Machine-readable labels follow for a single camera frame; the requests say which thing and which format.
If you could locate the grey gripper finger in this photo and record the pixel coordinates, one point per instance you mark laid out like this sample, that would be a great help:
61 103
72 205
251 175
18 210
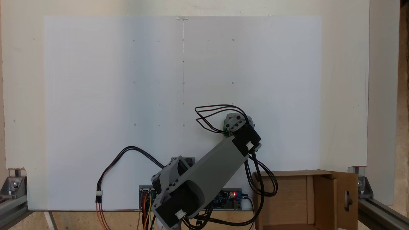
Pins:
250 122

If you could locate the green dice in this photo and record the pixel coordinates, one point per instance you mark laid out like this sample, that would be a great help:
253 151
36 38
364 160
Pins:
226 133

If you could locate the grey black Koch robot arm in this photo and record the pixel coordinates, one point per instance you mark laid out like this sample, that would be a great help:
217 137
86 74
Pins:
207 172

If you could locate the blue circuit board red LED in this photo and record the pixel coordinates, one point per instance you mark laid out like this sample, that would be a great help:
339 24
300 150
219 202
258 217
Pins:
231 198

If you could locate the brown cardboard box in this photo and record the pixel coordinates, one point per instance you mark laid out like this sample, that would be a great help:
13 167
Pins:
319 204

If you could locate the clear tape strip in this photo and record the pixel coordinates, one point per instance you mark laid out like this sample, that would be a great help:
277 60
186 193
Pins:
182 18

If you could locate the white paper sheet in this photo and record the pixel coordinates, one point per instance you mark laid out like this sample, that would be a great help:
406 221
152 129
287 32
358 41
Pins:
96 95

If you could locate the metal corner bracket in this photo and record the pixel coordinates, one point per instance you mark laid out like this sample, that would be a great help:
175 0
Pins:
14 185
364 188

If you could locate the aluminium frame post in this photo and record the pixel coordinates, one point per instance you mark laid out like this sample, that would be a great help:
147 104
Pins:
380 214
9 207

